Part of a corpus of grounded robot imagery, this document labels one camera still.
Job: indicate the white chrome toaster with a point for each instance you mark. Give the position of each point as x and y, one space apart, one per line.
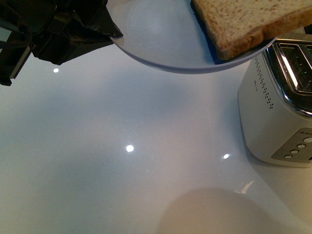
275 102

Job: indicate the slice of brown bread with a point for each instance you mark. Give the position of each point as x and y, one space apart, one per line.
236 26

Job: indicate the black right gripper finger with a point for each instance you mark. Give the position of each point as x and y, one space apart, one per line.
209 42

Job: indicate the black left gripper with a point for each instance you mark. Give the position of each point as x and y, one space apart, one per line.
53 30

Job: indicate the white round plate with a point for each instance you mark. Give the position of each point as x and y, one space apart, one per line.
164 34

